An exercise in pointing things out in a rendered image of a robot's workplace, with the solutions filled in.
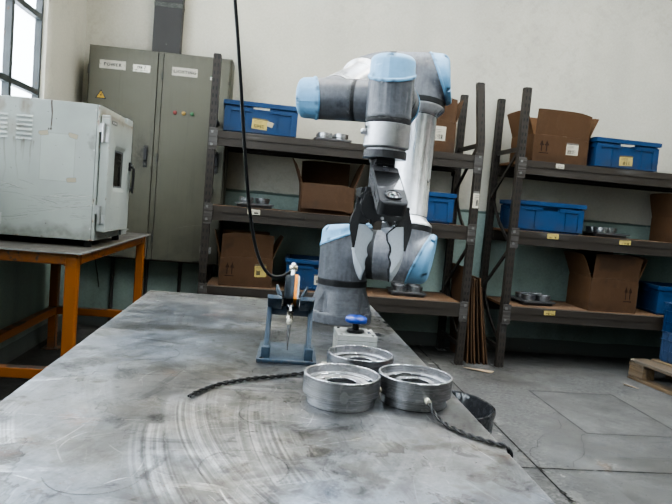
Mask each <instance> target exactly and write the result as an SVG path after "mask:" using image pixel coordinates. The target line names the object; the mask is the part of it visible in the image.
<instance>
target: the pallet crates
mask: <svg viewBox="0 0 672 504"><path fill-rule="evenodd" d="M664 303H666V304H665V310H664V311H665V312H664V320H663V328H662V330H661V331H662V338H660V339H661V347H660V355H659V359H651V360H649V359H638V358H631V359H630V361H629V364H630V365H629V372H628V374H629V375H628V376H627V377H628V378H630V379H632V380H635V381H637V382H640V383H642V384H644V385H647V386H649V387H651V388H654V389H656V390H659V391H661V392H663V393H666V394H668V395H671V396H672V388H671V387H668V386H666V385H663V384H661V383H658V382H656V381H654V372H655V371H657V372H660V373H663V374H666V376H665V378H666V379H669V380H672V302H664ZM654 370H655V371H654Z"/></svg>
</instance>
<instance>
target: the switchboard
mask: <svg viewBox="0 0 672 504"><path fill-rule="evenodd" d="M154 6H155V7H154V23H153V39H152V51H148V50H139V49H130V48H121V47H112V46H102V45H93V44H90V53H89V64H88V90H87V103H89V104H96V105H101V106H104V107H106V108H108V109H109V110H111V111H113V112H115V113H117V114H118V115H120V116H122V117H124V118H127V119H129V120H131V121H133V139H132V141H133V145H132V155H131V163H132V165H133V167H134V168H135V177H134V190H133V193H131V191H130V192H129V205H128V222H127V229H128V230H127V231H126V232H133V233H146V234H151V235H150V236H146V242H145V258H144V260H145V273H144V289H143V295H145V294H146V293H147V283H148V267H149V261H161V262H175V263H178V265H179V267H178V278H177V281H178V282H177V292H180V291H181V281H182V279H181V276H182V265H183V263H188V264H199V259H200V245H201V230H202V216H203V201H204V187H205V172H206V157H207V143H208V128H209V114H210V99H211V85H212V70H213V57H204V56H195V55H185V54H182V39H183V24H184V12H185V0H155V1H154ZM234 70H235V65H234V62H233V60H232V59H222V62H221V76H220V91H219V105H218V119H217V120H218V122H219V127H218V126H217V128H218V130H221V131H224V130H223V125H224V111H225V109H224V99H231V100H232V98H233V84H234ZM228 154H229V152H228V147H227V146H217V149H215V162H214V176H213V194H212V203H213V205H215V204H216V205H225V196H226V182H227V168H228ZM223 224H224V220H212V222H211V224H210V234H209V248H208V262H207V265H216V266H218V249H217V243H216V237H215V229H216V230H217V237H218V241H219V247H220V252H221V240H222V229H223ZM135 256H136V246H133V247H130V248H127V249H124V250H121V251H119V252H116V253H113V254H110V255H107V256H104V257H106V258H111V273H110V290H109V305H108V309H112V308H113V305H112V303H113V286H114V276H115V273H114V269H115V260H116V258H120V259H133V260H135Z"/></svg>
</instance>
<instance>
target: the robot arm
mask: <svg viewBox="0 0 672 504"><path fill-rule="evenodd" d="M451 103H452V99H451V68H450V58H449V56H448V55H446V54H444V53H432V52H431V51H430V52H402V51H380V52H374V53H371V54H367V55H363V56H360V57H358V58H355V59H353V60H351V61H350V62H348V63H347V64H346V66H345V67H344V69H342V70H340V71H338V72H336V73H334V74H331V75H329V76H327V77H317V76H314V77H304V78H302V79H300V81H299V82H298V85H297V89H296V108H297V112H298V114H299V115H300V116H301V117H302V118H308V119H314V120H318V119H320V120H338V121H356V122H365V128H361V131H360V132H361V134H364V135H365V137H364V141H363V146H364V147H365V148H367V149H364V152H363V158H366V159H369V162H370V169H369V181H368V187H360V188H357V192H356V203H355V209H354V211H353V213H352V215H351V217H350V222H349V224H332V225H327V226H325V227H324V228H323V230H322V236H321V243H320V256H319V268H318V281H317V288H316V290H315V292H314V295H313V297H312V298H315V302H314V308H313V321H314V322H317V323H322V324H328V325H335V326H352V325H353V324H352V323H348V322H346V321H345V318H346V316H348V315H362V316H364V317H366V318H367V323H366V324H359V326H365V325H369V324H370V323H371V310H370V305H369V301H368V296H367V292H366V287H367V279H373V280H382V281H388V282H400V283H404V284H408V283H411V284H422V283H424V282H425V281H426V280H427V279H428V276H429V273H430V270H431V267H432V263H433V259H434V254H435V250H436V244H437V236H436V235H434V234H431V233H432V226H431V225H430V224H429V222H428V221H427V219H426V217H427V207H428V198H429V188H430V179H431V169H432V160H433V150H434V141H435V132H436V122H437V118H438V117H439V116H441V115H442V114H443V113H444V110H445V105H446V106H448V105H450V104H451ZM394 164H395V166H394ZM366 220H370V221H369V223H366ZM376 221H382V225H381V230H374V229H372V228H373V226H372V224H374V223H375V222H376Z"/></svg>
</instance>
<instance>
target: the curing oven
mask: <svg viewBox="0 0 672 504"><path fill-rule="evenodd" d="M132 139H133V121H131V120H129V119H127V118H124V117H122V116H120V115H118V114H117V113H115V112H113V111H111V110H109V109H108V108H106V107H104V106H101V105H96V104H89V103H80V102H70V101H59V100H49V99H39V98H29V97H19V96H9V95H0V234H6V235H19V236H32V237H45V238H59V239H72V240H84V241H83V247H91V246H92V244H91V241H95V240H99V239H104V238H108V237H112V238H111V239H112V240H119V235H124V234H126V230H127V222H128V205H129V192H130V191H131V193H133V190H134V177H135V168H134V167H133V165H132V163H131V155H132V145H133V141H132ZM131 170H132V182H131V187H130V172H131Z"/></svg>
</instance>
